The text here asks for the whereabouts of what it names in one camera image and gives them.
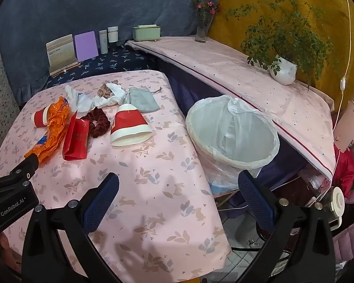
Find white kettle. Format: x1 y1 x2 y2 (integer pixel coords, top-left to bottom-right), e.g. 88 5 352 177
313 186 346 230

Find pink rabbit print tablecloth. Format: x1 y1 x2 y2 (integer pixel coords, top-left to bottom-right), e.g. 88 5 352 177
0 69 231 283

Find green plant in white pot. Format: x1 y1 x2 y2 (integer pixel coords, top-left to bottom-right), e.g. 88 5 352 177
226 0 341 86

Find orange snack wrapper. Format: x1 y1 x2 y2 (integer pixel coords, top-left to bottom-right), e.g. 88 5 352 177
24 99 72 163

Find white bottle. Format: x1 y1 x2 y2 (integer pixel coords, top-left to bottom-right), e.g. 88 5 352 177
99 30 108 54

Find large red paper cup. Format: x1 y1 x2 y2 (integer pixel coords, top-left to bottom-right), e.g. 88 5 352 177
110 103 152 147

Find plain pink tablecloth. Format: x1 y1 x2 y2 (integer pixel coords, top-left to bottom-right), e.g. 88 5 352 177
124 36 336 182

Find glass vase with pink flowers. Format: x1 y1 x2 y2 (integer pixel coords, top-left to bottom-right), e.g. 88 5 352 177
191 0 220 43

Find blue cloth backdrop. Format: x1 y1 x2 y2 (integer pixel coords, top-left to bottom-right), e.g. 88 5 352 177
0 0 220 107

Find navy floral cloth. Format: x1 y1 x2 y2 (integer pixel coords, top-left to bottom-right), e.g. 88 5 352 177
44 43 157 90

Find white tissue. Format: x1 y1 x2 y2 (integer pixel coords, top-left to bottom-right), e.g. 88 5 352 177
91 83 131 108
64 85 95 113

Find grey cloth pouch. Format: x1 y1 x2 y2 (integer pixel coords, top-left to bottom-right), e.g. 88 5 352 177
127 86 163 113

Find trash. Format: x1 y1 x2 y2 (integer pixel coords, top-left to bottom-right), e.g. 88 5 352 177
97 79 120 98

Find purple card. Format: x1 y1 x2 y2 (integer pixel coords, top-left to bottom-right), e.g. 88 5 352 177
74 31 99 62

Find white jar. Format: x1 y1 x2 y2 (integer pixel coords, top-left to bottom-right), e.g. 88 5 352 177
107 26 119 43

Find red paper box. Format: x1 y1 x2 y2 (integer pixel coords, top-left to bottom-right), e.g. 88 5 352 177
62 110 90 161

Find white cable with switch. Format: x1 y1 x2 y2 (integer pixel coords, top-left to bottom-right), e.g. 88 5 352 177
332 0 351 130

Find green tissue box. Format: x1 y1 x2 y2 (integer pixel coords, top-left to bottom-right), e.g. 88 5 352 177
132 24 161 42

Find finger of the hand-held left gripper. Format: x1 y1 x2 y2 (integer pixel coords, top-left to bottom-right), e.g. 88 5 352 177
0 154 39 191

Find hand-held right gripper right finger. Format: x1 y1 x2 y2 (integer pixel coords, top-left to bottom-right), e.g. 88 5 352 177
236 170 337 283

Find red garment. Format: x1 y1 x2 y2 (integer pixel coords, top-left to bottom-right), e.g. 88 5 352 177
332 146 354 198

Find white-lined trash bin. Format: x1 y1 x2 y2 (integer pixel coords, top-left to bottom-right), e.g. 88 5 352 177
185 95 281 194

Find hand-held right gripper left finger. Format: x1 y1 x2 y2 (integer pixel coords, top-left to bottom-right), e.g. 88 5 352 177
21 172 120 283

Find dark red scrunchie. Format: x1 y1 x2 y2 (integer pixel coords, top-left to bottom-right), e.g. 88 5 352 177
80 108 111 138

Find pink appliance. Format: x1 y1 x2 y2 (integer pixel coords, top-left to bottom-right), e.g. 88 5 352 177
333 100 354 151

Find small red paper cup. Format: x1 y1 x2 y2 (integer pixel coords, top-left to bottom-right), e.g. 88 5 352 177
31 105 52 128

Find beige boxed book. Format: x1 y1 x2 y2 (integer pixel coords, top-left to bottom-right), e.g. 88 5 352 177
46 34 80 77

